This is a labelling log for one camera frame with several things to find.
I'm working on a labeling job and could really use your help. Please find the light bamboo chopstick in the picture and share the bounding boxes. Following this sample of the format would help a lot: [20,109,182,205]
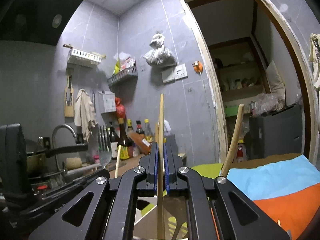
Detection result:
[155,122,159,144]
[114,145,121,178]

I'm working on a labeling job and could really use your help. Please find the silver fork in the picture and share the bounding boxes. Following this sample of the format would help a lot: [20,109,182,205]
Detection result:
[99,125,112,170]

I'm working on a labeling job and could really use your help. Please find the white plastic utensil caddy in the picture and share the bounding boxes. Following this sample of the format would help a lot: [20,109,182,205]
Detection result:
[132,195,188,239]

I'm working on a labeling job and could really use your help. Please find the dark soy sauce bottle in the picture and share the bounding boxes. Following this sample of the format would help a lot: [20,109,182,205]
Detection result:
[117,118,133,160]

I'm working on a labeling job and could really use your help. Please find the chrome faucet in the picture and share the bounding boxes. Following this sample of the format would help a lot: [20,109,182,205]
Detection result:
[50,124,88,155]

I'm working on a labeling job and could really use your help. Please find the colourful striped towel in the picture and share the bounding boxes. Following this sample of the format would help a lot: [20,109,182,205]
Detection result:
[227,153,319,239]

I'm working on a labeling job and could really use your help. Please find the hanging white cloth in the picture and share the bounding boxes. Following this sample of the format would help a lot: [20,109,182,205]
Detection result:
[74,89,98,142]

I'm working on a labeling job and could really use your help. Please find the wooden knife holder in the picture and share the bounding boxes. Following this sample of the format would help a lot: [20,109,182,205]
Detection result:
[64,75,74,118]

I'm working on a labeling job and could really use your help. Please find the red plastic bag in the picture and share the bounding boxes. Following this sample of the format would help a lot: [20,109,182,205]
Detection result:
[115,97,126,119]

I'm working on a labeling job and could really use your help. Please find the black cabinet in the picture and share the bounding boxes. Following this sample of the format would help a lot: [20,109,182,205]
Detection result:
[244,104,303,159]

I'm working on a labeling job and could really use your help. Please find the clear plastic bag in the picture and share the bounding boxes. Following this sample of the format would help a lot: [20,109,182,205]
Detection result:
[253,93,284,116]

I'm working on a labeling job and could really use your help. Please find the hanging white plastic bag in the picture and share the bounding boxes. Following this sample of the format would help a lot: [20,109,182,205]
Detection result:
[143,33,176,68]

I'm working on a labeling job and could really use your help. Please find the black range hood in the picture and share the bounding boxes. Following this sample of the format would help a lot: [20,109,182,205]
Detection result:
[1,0,84,46]

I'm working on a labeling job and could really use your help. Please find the white rubber gloves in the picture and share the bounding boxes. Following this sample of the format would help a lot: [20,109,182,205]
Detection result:
[309,34,320,89]

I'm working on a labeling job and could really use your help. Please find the white wall box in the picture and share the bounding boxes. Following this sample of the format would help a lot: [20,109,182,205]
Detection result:
[98,91,116,114]

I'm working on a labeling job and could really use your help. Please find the grey wall shelf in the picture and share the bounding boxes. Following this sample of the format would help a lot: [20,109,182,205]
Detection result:
[107,66,138,86]

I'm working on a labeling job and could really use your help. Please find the white wall rack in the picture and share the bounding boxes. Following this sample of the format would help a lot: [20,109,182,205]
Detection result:
[63,44,106,68]

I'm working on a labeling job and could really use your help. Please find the wall socket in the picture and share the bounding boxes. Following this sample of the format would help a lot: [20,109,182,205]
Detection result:
[162,64,188,83]

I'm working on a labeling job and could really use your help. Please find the orange wall hook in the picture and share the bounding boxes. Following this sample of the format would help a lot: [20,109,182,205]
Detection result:
[192,61,203,74]

